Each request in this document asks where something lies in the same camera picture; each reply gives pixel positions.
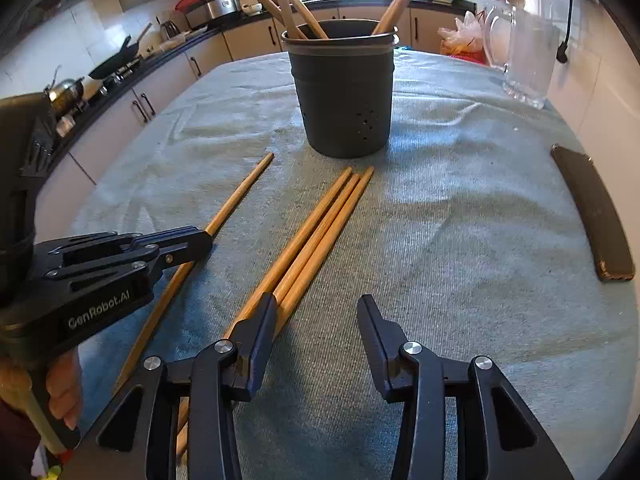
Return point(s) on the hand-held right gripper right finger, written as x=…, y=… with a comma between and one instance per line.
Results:
x=372, y=340

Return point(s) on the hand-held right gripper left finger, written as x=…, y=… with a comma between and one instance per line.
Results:
x=260, y=345

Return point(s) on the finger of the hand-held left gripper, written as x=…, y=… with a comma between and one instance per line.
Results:
x=180, y=242
x=125, y=265

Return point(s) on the dark grey perforated utensil holder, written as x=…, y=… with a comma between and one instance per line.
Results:
x=345, y=95

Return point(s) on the person's left hand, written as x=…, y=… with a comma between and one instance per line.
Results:
x=65, y=390

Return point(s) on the grey-blue table cloth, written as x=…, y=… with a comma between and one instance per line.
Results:
x=450, y=240

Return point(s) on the steel kettle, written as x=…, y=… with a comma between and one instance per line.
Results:
x=66, y=90

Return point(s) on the black frying pan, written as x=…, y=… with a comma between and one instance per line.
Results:
x=116, y=60

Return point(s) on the silver rice cooker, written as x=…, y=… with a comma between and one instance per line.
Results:
x=220, y=6

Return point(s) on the smartphone in brown clear case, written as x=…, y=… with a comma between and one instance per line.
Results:
x=597, y=215

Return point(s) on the white plastic bag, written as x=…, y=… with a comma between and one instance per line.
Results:
x=465, y=35

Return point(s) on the clear glass pitcher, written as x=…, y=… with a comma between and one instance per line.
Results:
x=530, y=60

